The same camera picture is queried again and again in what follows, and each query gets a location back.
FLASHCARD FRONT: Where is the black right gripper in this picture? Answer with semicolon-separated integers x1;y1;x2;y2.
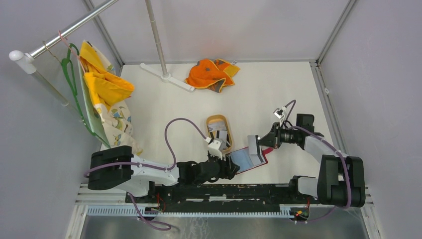
256;121;300;149

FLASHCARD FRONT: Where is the white card black stripe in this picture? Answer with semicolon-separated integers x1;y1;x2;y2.
247;135;264;165

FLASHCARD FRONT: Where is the red leather card holder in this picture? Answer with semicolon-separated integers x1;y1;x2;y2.
228;147;273;174

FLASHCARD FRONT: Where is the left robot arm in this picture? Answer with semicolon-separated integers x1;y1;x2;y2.
85;146;240;203

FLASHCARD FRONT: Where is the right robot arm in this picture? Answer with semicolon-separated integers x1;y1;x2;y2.
249;114;366;208

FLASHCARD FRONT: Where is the silver VIP card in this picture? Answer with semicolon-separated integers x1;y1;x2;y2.
208;120;227;132

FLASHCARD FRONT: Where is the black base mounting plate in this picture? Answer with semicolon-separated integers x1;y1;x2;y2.
134;184;319;213

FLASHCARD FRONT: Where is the orange yellow cloth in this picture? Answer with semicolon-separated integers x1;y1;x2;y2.
185;58;240;93

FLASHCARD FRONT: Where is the white rack stand base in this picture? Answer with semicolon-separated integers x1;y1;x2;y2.
140;63;195;92

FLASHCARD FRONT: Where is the yellow patterned hanging cloth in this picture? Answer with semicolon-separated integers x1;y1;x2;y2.
80;41;143;155

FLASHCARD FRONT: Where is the vertical metal pole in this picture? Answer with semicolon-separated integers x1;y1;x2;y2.
145;0;169;75

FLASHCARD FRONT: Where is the green clothes hanger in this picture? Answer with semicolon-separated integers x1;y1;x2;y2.
61;43;110;148

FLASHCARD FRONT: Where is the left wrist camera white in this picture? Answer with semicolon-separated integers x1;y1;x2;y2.
205;137;223;159

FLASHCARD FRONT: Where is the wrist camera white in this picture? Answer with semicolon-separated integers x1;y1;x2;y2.
205;137;223;159
273;106;287;126

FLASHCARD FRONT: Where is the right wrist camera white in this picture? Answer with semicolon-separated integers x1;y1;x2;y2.
273;106;287;126

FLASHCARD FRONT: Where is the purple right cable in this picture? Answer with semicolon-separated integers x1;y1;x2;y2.
282;99;352;224

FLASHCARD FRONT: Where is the purple cable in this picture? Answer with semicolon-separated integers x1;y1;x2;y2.
84;117;211;232
282;99;352;224

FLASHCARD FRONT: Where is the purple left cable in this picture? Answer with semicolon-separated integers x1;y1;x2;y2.
84;117;211;232

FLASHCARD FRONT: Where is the metal hanging rail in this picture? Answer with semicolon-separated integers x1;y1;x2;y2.
8;0;118;74

